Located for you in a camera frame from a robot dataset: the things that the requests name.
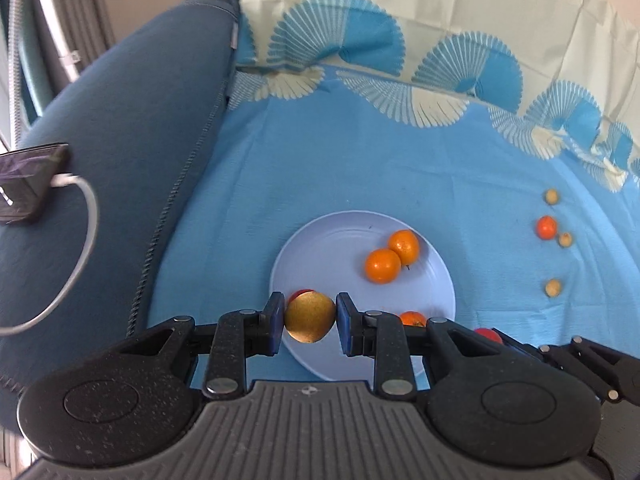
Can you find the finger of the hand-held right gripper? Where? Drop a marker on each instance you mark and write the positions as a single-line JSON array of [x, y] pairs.
[[520, 345]]

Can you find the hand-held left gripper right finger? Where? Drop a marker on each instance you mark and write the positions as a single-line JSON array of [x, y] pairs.
[[346, 322]]

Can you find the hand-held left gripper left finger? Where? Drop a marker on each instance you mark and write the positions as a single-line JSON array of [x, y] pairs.
[[274, 322]]

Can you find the red cherry tomato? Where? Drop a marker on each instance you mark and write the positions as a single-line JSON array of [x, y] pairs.
[[487, 335], [300, 294]]

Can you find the small yellow fruit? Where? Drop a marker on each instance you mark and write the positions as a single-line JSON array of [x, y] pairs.
[[552, 288], [565, 239], [310, 318], [551, 196]]

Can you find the small orange mandarin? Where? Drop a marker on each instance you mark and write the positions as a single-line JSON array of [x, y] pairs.
[[383, 266], [413, 318], [404, 246]]

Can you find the light blue plate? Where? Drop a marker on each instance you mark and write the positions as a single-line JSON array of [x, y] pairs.
[[340, 250]]

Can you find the orange-red cherry tomato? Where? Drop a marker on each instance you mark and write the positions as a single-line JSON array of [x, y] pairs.
[[546, 227]]

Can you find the blue fan-print cloth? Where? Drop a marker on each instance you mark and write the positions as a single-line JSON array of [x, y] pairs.
[[375, 145]]

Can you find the blue sofa armrest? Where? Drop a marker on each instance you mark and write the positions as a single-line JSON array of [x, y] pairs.
[[130, 110]]

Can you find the black smartphone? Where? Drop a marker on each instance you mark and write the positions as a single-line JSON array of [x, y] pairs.
[[27, 180]]

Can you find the teal curtain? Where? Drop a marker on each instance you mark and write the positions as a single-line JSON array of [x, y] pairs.
[[37, 70]]

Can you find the grey pleated curtain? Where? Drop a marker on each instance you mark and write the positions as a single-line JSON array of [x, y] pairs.
[[87, 0]]

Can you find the white pole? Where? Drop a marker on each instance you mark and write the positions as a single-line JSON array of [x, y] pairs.
[[55, 20]]

